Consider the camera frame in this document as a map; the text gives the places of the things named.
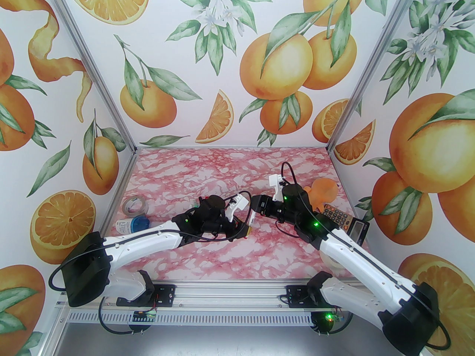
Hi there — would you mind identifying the orange plush toy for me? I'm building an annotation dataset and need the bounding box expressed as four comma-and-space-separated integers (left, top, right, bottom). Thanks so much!
304, 178, 339, 212

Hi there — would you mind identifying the black calculator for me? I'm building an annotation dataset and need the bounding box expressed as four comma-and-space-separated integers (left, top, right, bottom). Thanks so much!
320, 204, 371, 244

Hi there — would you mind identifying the beige masking tape roll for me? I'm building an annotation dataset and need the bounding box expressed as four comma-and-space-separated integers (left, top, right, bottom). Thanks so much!
320, 251, 344, 271

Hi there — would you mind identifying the grey tape roll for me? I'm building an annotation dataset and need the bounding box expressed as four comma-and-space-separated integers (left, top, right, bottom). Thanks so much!
122, 195, 150, 216

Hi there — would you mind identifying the white bottle blue cap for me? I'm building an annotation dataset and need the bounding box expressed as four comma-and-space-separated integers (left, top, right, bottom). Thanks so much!
116, 215, 151, 235

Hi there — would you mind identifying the grey metal panel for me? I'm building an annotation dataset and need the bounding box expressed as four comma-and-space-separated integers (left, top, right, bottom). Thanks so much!
56, 323, 388, 356

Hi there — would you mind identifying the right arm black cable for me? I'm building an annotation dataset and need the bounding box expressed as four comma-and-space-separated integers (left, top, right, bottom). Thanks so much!
280, 161, 452, 350

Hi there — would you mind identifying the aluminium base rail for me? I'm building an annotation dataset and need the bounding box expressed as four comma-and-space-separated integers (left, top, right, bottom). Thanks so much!
56, 281, 375, 315

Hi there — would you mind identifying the slotted grey cable duct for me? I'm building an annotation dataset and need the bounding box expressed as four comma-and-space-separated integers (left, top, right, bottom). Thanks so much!
61, 312, 316, 326

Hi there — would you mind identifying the aluminium frame post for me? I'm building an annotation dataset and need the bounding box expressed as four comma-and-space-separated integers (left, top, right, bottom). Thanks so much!
44, 0, 138, 155
326, 0, 424, 154

